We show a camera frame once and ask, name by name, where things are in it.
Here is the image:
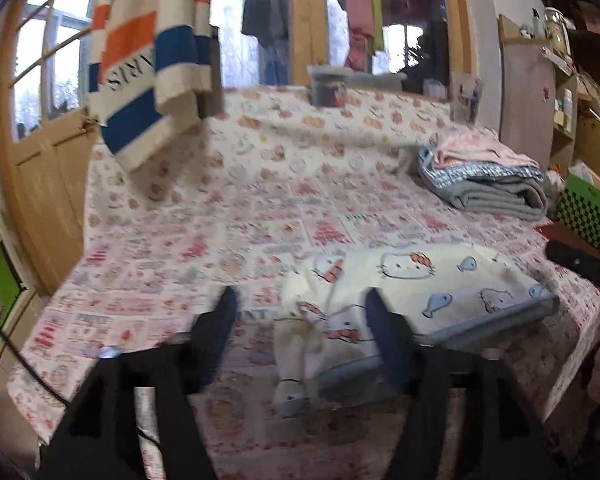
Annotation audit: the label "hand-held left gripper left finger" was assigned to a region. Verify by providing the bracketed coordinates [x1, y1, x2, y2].
[37, 286, 238, 480]

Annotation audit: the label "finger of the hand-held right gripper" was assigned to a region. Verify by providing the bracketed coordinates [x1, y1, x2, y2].
[545, 240, 600, 297]

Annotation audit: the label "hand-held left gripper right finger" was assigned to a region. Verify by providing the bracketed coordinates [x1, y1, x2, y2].
[365, 287, 556, 480]

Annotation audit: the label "cream cat-print pants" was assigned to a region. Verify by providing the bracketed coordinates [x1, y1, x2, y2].
[272, 242, 561, 418]

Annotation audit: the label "green checkered box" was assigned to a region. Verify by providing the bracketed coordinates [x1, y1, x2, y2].
[555, 172, 600, 252]

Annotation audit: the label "patchwork printed bedsheet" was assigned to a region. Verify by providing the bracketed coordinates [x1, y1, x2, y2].
[7, 180, 600, 480]

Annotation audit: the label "grey folded blanket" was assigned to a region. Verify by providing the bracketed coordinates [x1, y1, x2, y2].
[447, 180, 549, 222]

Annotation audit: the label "stack of folded clothes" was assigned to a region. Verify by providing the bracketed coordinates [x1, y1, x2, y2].
[417, 147, 546, 192]

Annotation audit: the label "pink folded garment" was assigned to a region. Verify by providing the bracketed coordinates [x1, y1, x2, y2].
[432, 127, 540, 171]

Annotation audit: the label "wooden cabinet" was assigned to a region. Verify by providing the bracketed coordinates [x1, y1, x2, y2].
[497, 15, 581, 171]

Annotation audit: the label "printed card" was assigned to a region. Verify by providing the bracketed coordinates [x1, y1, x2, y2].
[450, 72, 483, 123]

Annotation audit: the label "bear-print cloth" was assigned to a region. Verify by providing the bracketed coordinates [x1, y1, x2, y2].
[82, 85, 501, 241]

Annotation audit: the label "wooden glazed door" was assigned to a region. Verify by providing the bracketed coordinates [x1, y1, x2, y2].
[0, 0, 103, 293]

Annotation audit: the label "glass jar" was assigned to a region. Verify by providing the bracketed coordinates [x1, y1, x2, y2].
[545, 7, 572, 57]

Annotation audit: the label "clear plastic box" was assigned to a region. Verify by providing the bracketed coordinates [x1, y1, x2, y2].
[347, 72, 408, 92]

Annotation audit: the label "grey lidded container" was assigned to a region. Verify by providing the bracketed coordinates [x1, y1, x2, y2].
[307, 64, 351, 107]

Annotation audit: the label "striped orange blue sweater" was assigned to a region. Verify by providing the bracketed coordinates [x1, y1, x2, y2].
[87, 0, 216, 173]

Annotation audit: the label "pink hanging garment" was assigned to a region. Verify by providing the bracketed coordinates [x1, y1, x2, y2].
[345, 0, 377, 70]

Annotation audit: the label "dark hanging garment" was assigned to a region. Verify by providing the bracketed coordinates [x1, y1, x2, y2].
[242, 0, 292, 86]

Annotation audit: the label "black cable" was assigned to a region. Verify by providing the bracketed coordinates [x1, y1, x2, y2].
[0, 305, 161, 447]

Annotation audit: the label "wooden window frame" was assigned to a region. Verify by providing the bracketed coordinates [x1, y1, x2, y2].
[290, 0, 476, 96]

